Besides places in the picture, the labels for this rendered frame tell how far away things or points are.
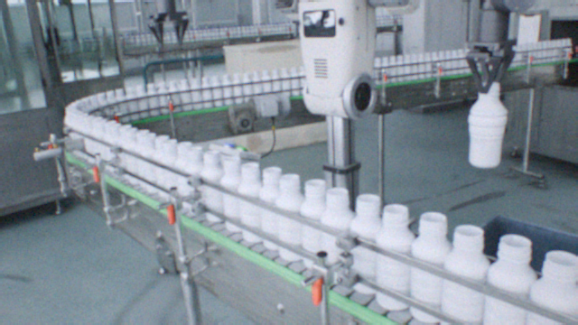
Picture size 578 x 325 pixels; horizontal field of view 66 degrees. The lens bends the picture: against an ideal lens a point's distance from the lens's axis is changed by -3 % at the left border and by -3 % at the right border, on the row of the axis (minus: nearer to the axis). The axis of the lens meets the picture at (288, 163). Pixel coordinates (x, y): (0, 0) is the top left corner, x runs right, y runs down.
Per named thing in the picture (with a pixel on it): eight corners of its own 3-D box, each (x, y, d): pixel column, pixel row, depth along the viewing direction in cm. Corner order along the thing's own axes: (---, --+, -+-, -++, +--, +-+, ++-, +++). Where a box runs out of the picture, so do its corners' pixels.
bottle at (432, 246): (455, 311, 71) (461, 215, 66) (438, 330, 67) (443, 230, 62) (421, 298, 75) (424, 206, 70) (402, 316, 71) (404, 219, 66)
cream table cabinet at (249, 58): (311, 130, 613) (306, 39, 578) (334, 139, 559) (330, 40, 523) (232, 143, 571) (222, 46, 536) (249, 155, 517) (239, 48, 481)
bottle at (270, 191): (277, 236, 100) (272, 163, 95) (298, 243, 96) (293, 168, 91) (257, 246, 96) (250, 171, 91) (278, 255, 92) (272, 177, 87)
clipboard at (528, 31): (517, 49, 421) (519, 13, 411) (539, 51, 401) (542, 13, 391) (514, 50, 420) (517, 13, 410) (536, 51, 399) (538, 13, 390)
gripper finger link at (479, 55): (510, 91, 89) (515, 42, 86) (497, 97, 84) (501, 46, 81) (476, 88, 93) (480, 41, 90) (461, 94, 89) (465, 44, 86)
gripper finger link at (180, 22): (160, 47, 139) (155, 15, 136) (181, 45, 143) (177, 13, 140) (171, 47, 134) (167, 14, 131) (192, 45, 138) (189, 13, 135)
